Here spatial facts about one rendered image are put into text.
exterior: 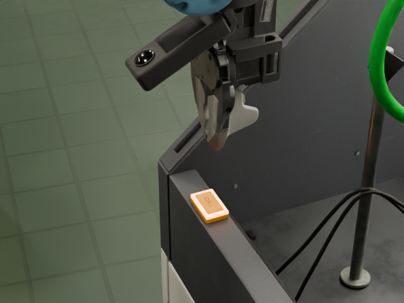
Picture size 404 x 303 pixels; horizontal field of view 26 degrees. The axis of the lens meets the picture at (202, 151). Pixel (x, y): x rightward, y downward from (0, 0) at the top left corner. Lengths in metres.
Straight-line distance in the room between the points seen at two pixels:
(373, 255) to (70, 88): 2.13
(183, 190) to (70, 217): 1.50
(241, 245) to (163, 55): 0.26
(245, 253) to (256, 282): 0.05
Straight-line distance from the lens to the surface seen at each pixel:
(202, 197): 1.11
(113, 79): 3.26
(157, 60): 0.93
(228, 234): 1.07
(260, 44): 0.96
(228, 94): 0.96
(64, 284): 2.41
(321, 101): 1.22
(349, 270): 1.21
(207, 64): 0.97
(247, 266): 1.03
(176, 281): 1.26
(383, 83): 0.81
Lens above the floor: 1.65
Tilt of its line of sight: 35 degrees down
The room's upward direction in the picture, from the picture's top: straight up
